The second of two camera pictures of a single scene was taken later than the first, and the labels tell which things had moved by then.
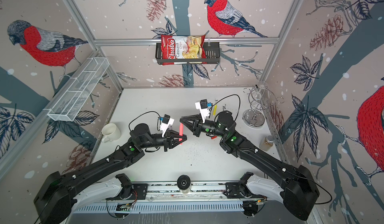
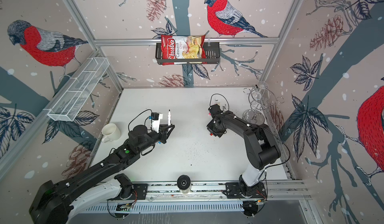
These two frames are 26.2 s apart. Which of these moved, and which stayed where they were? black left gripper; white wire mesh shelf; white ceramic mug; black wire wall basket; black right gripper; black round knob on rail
Moved: black left gripper; black right gripper
Stayed: white wire mesh shelf; black round knob on rail; black wire wall basket; white ceramic mug
